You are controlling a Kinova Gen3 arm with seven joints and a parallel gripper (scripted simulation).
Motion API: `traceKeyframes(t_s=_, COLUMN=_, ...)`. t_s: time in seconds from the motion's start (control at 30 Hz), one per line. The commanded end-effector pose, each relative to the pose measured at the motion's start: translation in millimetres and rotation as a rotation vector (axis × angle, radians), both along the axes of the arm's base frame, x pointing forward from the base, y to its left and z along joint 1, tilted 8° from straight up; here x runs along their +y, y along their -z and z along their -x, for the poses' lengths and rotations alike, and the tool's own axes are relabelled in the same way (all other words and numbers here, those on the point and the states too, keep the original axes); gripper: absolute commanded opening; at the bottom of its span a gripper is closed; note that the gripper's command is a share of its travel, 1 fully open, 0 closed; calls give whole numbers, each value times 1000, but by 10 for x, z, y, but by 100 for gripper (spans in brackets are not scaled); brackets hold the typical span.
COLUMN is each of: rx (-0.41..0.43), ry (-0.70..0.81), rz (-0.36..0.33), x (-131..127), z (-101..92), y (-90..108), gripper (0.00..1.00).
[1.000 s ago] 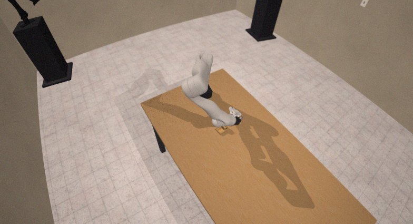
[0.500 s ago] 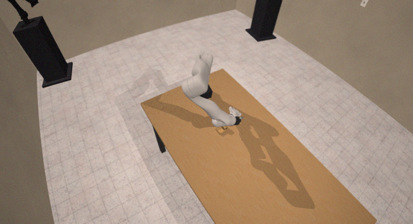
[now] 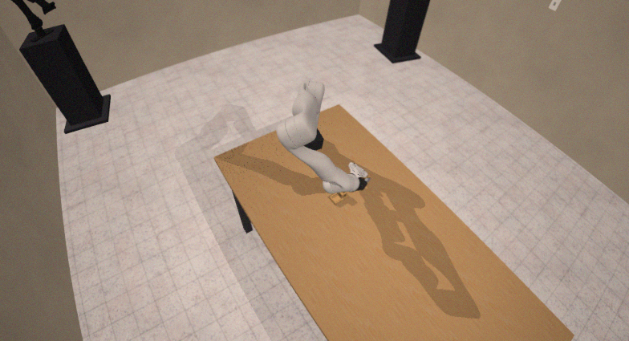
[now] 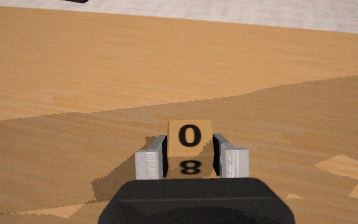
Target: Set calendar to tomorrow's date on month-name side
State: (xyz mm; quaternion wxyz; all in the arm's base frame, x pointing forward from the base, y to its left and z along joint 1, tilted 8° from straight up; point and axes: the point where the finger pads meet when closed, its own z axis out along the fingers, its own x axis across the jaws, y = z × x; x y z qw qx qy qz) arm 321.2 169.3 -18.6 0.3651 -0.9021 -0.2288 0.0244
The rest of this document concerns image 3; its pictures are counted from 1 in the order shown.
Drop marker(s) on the light wooden tray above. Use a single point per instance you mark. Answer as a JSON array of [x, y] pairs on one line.
[[335, 198]]

